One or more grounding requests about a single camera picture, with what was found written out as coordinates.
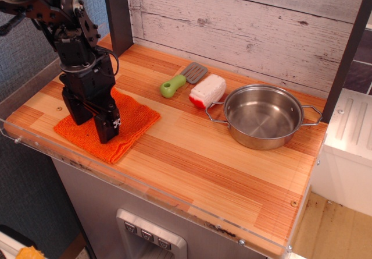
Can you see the silver dispenser panel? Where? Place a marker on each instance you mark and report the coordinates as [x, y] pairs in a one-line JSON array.
[[148, 237]]

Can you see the green handled grey spatula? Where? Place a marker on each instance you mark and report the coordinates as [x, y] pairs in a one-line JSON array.
[[191, 74]]

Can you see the dark grey post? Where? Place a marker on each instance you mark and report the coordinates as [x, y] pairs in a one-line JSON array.
[[118, 13], [347, 58]]

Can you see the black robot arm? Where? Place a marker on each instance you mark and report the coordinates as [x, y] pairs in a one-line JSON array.
[[64, 23]]

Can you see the grey toy fridge cabinet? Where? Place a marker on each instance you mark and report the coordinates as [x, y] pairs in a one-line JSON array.
[[96, 203]]

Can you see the white red toy food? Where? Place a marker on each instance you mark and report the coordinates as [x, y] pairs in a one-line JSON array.
[[208, 91]]

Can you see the orange knitted cloth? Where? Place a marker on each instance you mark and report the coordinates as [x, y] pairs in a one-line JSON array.
[[137, 119]]

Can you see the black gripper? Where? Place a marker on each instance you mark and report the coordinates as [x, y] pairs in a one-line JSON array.
[[87, 94]]

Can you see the dark grey left post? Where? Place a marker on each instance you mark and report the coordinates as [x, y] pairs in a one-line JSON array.
[[118, 13]]

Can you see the yellow black object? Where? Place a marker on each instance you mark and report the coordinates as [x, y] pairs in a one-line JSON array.
[[29, 253]]

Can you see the white plastic cabinet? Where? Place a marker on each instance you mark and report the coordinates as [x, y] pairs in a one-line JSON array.
[[343, 170]]

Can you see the dark grey right post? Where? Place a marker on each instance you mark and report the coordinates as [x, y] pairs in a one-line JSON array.
[[347, 58]]

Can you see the stainless steel pot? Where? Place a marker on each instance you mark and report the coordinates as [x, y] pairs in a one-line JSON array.
[[264, 117]]

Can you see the clear acrylic guard rail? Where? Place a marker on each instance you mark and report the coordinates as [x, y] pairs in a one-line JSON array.
[[185, 163]]

